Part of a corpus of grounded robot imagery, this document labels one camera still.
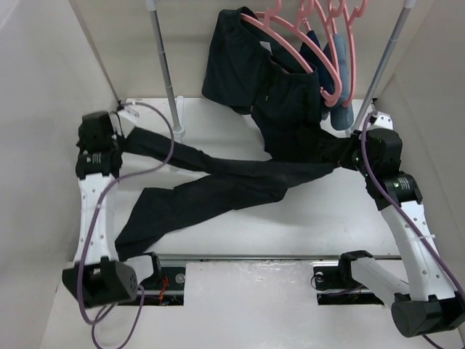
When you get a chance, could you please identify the pink hanger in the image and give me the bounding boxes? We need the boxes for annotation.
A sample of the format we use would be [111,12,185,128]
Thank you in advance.
[254,0,344,103]
[312,0,368,108]
[240,0,312,73]

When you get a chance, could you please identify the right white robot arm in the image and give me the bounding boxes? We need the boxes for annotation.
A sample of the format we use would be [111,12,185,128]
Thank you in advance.
[336,128,464,337]

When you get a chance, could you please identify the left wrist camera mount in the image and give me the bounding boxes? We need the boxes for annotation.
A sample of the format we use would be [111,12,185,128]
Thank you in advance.
[117,104,140,124]

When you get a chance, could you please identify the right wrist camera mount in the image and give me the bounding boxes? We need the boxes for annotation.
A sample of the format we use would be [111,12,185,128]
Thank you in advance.
[368,112,394,131]

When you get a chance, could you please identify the purple cable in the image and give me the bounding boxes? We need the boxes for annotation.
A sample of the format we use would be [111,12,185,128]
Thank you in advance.
[75,101,175,349]
[359,110,465,349]

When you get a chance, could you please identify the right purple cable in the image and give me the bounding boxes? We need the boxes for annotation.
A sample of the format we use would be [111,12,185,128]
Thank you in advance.
[359,110,465,349]

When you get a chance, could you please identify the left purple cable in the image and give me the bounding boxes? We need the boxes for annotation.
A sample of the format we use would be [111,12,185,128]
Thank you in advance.
[75,101,175,349]

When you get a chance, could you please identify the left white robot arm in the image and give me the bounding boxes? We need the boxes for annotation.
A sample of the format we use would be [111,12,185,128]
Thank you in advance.
[62,108,163,309]

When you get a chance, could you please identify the black trousers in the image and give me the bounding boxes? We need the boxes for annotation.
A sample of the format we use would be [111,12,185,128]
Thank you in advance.
[116,127,355,260]
[201,7,323,163]

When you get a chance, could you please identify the light blue jeans on hanger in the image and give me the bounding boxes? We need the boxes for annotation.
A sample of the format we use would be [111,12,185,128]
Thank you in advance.
[321,34,354,131]

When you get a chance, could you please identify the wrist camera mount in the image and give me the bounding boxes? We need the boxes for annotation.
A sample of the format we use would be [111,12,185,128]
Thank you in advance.
[368,112,394,131]
[117,104,140,124]

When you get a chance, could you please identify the left white rack foot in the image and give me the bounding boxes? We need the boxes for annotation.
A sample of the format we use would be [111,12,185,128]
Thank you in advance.
[170,95,185,143]

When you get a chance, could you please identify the black trousers on hanger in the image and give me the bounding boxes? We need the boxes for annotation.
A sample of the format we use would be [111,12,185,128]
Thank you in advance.
[201,7,323,163]

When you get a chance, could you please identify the right rack pole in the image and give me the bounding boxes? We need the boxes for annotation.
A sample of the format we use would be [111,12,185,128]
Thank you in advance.
[346,0,416,135]

